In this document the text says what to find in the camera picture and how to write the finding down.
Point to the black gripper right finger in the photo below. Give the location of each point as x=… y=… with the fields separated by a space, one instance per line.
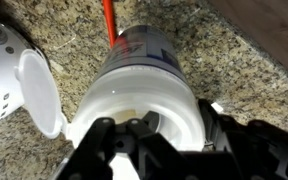
x=267 y=150

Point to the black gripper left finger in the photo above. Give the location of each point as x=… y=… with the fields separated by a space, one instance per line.
x=94 y=150

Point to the white Lysol wipes canister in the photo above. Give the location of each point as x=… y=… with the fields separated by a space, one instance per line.
x=140 y=76

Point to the red silicone spatula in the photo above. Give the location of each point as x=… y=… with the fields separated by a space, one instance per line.
x=109 y=20

